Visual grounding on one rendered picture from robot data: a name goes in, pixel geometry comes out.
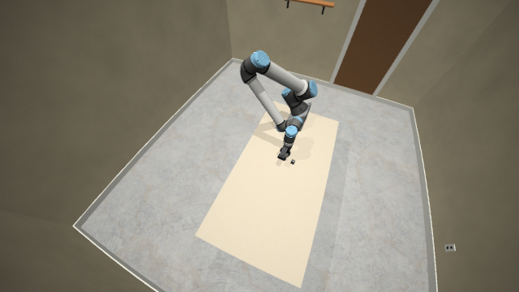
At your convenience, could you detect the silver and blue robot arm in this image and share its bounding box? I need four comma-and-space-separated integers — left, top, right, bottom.
240, 50, 318, 158

